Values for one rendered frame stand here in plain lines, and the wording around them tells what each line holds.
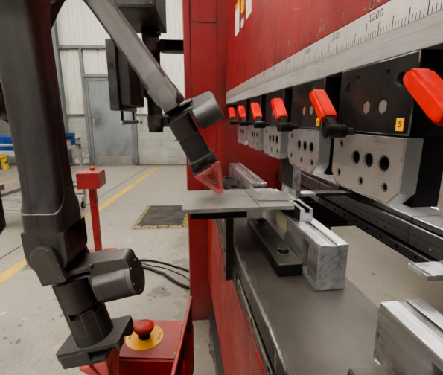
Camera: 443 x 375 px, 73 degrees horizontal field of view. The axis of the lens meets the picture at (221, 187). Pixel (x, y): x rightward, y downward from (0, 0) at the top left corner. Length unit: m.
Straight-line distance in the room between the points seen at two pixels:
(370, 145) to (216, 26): 1.33
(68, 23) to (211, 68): 7.38
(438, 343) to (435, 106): 0.25
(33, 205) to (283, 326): 0.41
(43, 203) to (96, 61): 8.01
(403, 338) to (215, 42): 1.46
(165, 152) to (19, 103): 7.50
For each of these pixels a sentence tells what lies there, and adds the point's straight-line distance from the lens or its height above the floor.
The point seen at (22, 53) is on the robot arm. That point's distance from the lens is 0.45.
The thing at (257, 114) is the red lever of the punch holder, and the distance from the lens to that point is 0.83.
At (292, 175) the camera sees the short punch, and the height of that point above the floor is 1.06.
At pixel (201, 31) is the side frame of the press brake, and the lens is 1.65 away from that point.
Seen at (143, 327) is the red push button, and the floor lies 0.81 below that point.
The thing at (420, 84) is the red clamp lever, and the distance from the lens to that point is 0.31.
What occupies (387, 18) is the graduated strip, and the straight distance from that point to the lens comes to 0.44.
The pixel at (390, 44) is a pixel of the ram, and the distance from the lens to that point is 0.42.
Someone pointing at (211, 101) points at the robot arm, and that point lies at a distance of 0.70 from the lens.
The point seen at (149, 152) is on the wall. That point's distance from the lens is 8.01.
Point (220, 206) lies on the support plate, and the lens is 0.70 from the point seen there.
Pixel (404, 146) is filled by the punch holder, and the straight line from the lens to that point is 0.37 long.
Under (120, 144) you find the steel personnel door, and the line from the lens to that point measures 8.17.
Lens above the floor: 1.20
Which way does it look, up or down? 13 degrees down
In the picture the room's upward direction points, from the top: straight up
